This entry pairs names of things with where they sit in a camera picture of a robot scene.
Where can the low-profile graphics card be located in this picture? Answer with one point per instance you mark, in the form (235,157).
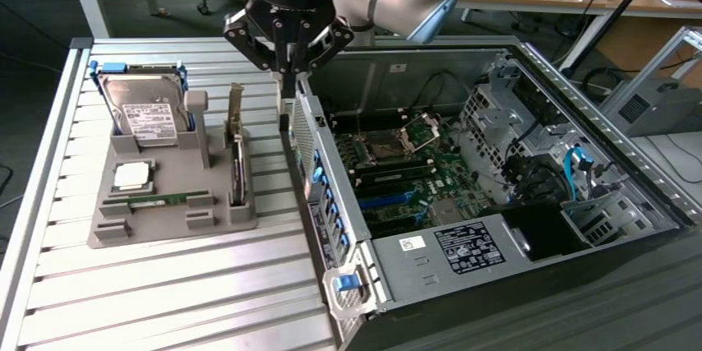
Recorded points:
(237,162)

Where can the thin socket locking lever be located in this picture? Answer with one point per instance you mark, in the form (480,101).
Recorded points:
(358,121)

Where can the hard disk in blue carrier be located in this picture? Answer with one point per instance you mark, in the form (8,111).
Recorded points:
(143,100)

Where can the metal socket cover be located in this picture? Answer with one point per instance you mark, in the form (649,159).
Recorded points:
(420,131)

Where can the CPU socket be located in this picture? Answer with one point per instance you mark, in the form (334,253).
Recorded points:
(383,147)

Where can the open black PC case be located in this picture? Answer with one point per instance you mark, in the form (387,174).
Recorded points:
(494,51)

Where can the silver metal drive cage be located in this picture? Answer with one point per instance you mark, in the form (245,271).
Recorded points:
(494,116)

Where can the grey plastic parts rack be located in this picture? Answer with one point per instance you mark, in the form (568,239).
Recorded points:
(175,170)

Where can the silver CPU chip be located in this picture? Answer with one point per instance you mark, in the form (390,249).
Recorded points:
(131,174)

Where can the blue expansion slot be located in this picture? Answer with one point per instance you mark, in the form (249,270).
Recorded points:
(383,201)

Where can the green motherboard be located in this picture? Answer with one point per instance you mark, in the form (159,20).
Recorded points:
(456,186)

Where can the silver chipset heat sink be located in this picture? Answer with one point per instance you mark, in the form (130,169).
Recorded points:
(448,211)

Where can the black tripod pole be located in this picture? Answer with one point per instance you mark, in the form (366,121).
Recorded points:
(616,14)

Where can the grey power supply unit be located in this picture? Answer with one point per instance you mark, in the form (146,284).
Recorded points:
(422,269)

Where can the blue case latch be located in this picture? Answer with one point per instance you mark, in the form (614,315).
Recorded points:
(346,283)

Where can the grey computer tower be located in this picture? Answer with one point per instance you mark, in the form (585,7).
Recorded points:
(664,112)

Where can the grey disk bay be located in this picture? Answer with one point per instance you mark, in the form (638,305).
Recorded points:
(609,223)

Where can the aluminium profile frame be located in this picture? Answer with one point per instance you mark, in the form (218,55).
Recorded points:
(677,44)

